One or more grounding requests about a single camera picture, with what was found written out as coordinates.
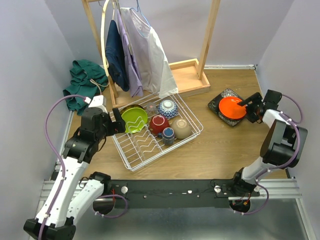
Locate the red bowl upside down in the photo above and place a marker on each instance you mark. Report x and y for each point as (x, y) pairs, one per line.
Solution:
(158, 123)

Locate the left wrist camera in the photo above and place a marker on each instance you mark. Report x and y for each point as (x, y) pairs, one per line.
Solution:
(98, 101)

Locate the white wire dish rack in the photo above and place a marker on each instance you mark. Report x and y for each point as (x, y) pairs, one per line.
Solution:
(139, 149)

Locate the blue white patterned bowl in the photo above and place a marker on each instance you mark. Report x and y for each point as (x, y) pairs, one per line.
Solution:
(168, 108)

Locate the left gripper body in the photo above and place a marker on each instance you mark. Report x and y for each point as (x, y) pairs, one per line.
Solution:
(115, 124)

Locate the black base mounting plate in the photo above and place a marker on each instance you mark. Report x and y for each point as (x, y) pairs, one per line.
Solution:
(184, 193)

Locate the wooden clothes rack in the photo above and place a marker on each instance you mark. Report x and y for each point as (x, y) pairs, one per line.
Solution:
(188, 74)

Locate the amber glass plate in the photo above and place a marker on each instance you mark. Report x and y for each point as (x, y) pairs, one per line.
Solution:
(131, 106)

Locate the white t-shirt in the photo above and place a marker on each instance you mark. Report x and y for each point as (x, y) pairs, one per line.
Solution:
(155, 73)

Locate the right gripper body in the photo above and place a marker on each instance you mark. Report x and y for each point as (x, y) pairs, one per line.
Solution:
(252, 110)

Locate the navy blue garment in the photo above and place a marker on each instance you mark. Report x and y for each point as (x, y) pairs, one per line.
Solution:
(114, 53)

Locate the lime green plate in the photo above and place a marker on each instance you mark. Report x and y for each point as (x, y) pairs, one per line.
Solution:
(135, 119)

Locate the clear glass cup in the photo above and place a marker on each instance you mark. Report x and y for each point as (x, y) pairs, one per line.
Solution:
(151, 109)

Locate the dark blue cup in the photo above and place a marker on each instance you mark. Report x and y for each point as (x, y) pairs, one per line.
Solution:
(168, 136)

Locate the lavender shirt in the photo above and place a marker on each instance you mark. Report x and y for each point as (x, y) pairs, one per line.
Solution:
(130, 64)

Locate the beige ceramic bowl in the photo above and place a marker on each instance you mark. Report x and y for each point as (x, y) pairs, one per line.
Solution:
(182, 129)

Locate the green hoodie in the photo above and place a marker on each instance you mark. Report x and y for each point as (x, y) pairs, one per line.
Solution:
(87, 79)

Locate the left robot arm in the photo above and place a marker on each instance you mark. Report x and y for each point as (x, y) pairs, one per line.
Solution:
(63, 209)

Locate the blue wire hanger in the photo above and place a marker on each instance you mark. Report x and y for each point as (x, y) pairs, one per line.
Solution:
(140, 14)

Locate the orange plate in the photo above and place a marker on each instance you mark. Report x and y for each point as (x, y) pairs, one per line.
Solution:
(229, 108)

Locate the black floral square plate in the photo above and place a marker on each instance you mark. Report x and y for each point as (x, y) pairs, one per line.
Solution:
(213, 105)

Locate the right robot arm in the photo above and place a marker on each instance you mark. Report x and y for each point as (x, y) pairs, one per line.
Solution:
(282, 146)

